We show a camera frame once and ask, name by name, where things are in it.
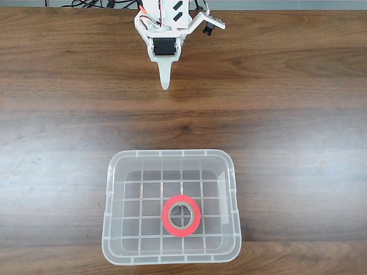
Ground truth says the red tape roll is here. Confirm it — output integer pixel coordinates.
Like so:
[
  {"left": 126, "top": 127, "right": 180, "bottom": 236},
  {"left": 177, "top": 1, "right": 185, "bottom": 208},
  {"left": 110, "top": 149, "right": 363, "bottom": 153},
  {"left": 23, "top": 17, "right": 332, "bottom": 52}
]
[{"left": 161, "top": 194, "right": 202, "bottom": 238}]

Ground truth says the clear plastic box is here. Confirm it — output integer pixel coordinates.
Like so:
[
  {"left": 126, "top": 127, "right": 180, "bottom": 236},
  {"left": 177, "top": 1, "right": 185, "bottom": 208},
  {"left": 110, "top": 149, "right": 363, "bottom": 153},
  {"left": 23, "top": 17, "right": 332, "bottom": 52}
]
[{"left": 100, "top": 148, "right": 243, "bottom": 266}]

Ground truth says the black camera on white bracket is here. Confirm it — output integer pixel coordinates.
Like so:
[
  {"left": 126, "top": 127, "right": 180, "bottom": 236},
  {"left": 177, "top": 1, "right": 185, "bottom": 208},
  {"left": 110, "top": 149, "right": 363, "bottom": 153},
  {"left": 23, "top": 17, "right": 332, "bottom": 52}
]
[{"left": 183, "top": 9, "right": 227, "bottom": 37}]

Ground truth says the black cable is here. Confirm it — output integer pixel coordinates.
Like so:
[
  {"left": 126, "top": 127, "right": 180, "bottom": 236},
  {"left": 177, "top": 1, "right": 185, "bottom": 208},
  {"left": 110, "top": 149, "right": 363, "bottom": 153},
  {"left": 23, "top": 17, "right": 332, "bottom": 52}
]
[{"left": 70, "top": 0, "right": 139, "bottom": 9}]

